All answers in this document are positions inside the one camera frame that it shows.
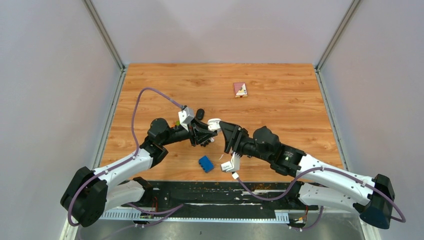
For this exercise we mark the white earbud charging case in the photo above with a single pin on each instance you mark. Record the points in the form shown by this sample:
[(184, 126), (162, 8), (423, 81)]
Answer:
[(214, 124)]

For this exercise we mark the red white card box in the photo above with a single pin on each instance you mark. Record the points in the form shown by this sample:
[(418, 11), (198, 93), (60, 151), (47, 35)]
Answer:
[(240, 90)]

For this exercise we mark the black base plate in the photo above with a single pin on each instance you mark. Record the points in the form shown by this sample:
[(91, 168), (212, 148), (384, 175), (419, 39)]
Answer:
[(211, 199)]

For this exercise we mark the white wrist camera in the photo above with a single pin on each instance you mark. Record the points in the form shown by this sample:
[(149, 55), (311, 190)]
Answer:
[(233, 165), (186, 115)]

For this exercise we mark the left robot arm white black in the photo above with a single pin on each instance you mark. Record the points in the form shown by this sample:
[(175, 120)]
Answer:
[(91, 192)]

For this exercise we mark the orange green toy block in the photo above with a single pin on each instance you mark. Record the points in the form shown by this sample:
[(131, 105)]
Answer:
[(176, 124)]

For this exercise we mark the black earbud case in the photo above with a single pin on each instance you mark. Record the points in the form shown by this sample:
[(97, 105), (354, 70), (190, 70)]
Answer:
[(199, 115)]

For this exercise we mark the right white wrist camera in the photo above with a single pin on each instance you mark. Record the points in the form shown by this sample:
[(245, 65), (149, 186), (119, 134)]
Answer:
[(233, 165)]

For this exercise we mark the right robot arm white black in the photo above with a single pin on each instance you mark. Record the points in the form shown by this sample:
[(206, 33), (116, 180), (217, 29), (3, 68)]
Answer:
[(315, 182)]

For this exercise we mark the black earbuds pair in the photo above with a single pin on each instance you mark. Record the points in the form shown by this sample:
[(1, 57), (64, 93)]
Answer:
[(207, 143)]

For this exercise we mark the slotted white cable duct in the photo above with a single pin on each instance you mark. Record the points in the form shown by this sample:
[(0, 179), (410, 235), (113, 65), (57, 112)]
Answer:
[(130, 214)]

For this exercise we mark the blue toy brick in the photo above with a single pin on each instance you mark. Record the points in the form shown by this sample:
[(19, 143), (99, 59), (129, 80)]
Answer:
[(206, 164)]

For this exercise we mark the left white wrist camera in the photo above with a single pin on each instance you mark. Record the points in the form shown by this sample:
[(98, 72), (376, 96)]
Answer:
[(186, 115)]

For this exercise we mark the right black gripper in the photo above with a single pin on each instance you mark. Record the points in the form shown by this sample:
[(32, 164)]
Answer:
[(233, 135)]

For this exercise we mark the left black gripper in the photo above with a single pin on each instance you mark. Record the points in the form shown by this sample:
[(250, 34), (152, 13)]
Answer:
[(198, 135)]

